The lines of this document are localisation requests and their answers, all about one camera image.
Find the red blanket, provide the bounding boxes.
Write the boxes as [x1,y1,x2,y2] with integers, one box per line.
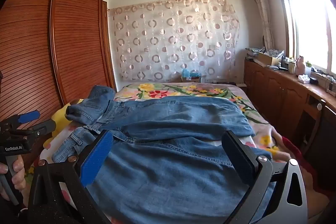
[281,135,319,190]

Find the circle-patterned sheer curtain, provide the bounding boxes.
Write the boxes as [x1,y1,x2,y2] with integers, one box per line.
[109,0,241,83]

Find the wooden louvered wardrobe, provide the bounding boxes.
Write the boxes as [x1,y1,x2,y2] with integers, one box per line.
[0,0,117,159]

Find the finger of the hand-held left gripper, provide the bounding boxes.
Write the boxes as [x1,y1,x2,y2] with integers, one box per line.
[16,119,57,139]
[0,110,40,132]

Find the beige window curtain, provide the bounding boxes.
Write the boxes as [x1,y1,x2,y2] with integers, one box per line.
[248,0,275,50]

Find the pink figurine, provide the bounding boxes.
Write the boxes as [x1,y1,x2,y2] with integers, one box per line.
[295,55,306,75]

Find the person's left hand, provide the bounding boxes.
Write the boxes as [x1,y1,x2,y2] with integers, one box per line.
[0,155,26,201]

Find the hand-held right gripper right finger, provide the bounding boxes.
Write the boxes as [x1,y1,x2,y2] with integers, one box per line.
[221,130,308,224]

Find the pink floral blanket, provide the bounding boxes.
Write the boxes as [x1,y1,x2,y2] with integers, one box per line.
[115,82,289,164]

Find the open cardboard box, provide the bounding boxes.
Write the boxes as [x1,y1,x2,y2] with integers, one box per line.
[257,52,282,66]

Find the blue plastic item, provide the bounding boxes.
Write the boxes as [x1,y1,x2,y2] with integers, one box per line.
[182,69,201,79]

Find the blue denim pants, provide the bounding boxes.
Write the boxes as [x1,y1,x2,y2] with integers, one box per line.
[65,85,116,126]
[51,95,273,224]

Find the patterned fabric bundle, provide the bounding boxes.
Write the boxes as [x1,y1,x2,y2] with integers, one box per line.
[245,47,285,59]

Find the wooden sideboard cabinet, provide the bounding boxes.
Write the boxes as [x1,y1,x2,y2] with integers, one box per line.
[244,57,336,161]

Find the wooden-framed window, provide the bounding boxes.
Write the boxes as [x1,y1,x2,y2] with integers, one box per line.
[272,0,336,75]

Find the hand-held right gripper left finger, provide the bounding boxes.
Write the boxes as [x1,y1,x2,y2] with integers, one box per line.
[28,130,114,224]

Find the white floral bedsheet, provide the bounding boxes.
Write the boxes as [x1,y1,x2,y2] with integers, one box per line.
[28,123,121,224]

